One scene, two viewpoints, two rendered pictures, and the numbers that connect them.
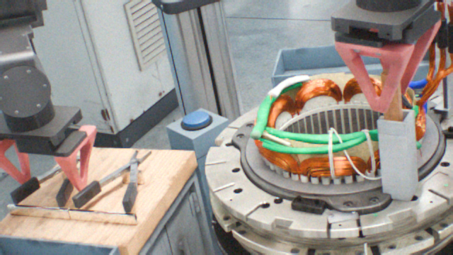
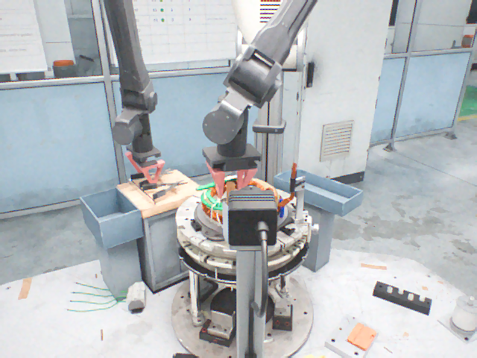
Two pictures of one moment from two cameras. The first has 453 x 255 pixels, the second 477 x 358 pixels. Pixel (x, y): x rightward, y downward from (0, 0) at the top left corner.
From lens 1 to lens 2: 0.50 m
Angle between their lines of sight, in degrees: 25
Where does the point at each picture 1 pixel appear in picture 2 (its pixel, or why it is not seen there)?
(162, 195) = (175, 200)
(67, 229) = (135, 196)
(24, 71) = (124, 127)
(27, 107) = (123, 141)
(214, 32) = (272, 148)
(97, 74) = (295, 154)
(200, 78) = (260, 165)
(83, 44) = (294, 136)
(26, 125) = (136, 150)
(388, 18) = (215, 156)
